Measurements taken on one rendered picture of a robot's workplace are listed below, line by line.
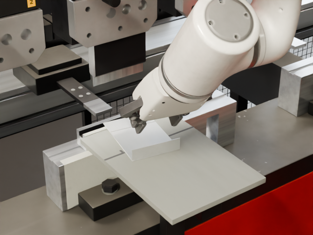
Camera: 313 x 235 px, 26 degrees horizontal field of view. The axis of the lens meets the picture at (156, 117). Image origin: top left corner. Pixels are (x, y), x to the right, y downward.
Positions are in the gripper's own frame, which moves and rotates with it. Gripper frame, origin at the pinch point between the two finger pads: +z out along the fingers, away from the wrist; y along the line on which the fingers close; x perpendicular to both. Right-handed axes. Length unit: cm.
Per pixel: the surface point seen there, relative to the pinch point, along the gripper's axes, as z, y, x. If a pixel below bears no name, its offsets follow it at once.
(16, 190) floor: 170, 0, -35
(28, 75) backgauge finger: 25.1, 12.9, -21.2
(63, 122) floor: 198, -32, -69
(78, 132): 13.3, 9.3, -4.3
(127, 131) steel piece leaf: 10.4, 1.8, -1.9
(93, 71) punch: 4.3, 6.4, -11.2
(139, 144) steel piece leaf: 7.4, 1.4, 1.6
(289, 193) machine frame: 22.8, -30.7, 13.7
